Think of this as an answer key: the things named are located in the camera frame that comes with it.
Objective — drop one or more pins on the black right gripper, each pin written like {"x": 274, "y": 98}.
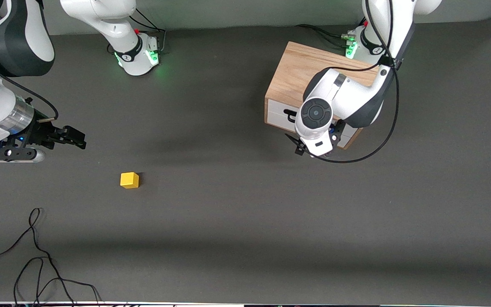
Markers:
{"x": 42, "y": 133}

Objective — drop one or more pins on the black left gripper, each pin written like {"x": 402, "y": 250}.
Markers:
{"x": 298, "y": 152}

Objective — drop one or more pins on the yellow cube block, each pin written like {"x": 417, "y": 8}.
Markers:
{"x": 129, "y": 181}

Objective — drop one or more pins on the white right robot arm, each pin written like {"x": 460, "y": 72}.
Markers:
{"x": 100, "y": 13}

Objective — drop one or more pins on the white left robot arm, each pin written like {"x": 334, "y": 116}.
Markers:
{"x": 356, "y": 98}

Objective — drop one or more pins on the wooden cabinet box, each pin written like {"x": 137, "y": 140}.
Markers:
{"x": 288, "y": 72}

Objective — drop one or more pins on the grey table cover cloth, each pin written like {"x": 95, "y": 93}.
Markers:
{"x": 228, "y": 234}

